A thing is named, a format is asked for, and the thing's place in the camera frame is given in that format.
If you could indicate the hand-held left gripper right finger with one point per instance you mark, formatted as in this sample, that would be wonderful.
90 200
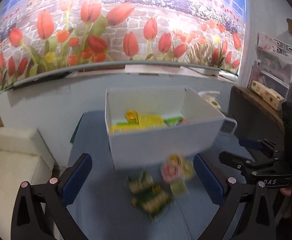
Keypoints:
207 180

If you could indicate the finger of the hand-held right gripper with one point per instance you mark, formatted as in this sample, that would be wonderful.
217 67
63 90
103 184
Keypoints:
235 161
250 143

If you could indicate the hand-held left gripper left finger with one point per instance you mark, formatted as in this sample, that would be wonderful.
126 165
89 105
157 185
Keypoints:
77 180

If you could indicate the yellow jelly cup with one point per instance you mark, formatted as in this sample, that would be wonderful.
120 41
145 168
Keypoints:
189 169

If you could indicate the yellow-green jelly cup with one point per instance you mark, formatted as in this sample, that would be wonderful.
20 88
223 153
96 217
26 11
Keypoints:
178 187

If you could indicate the orange jelly cup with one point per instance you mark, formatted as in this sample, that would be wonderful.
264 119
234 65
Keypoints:
176 160

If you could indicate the pink jelly cup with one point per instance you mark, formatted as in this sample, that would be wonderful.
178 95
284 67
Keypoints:
170 173

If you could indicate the small green snack packet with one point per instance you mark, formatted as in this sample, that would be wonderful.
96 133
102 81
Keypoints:
141 182
154 202

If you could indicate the white cardboard box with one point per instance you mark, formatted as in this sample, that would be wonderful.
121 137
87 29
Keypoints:
161 145

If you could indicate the yellow snack packet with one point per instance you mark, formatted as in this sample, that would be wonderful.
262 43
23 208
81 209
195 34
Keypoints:
118 128
151 122

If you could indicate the large green snack packet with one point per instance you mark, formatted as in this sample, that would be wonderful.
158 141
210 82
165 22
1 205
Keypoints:
173 121

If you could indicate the amber jelly cup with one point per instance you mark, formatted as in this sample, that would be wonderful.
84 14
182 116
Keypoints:
132 116

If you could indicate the wooden side table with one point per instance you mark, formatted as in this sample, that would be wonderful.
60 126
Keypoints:
255 110

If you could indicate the patterned tissue box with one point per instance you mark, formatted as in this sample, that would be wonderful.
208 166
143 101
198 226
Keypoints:
265 95

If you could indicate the blue tablecloth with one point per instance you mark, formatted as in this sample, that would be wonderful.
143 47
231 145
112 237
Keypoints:
111 220

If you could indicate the white sofa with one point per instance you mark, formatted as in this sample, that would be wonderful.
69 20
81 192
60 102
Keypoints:
13 170

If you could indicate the clear plastic drawer unit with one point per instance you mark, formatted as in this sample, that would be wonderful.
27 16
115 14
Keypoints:
273 70

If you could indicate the white storage drawers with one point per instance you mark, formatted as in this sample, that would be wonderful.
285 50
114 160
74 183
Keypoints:
287 48

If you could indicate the floral box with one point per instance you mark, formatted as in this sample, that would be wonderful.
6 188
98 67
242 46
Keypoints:
267 41

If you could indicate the tulip wall poster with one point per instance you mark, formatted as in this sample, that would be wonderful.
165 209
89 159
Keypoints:
111 25

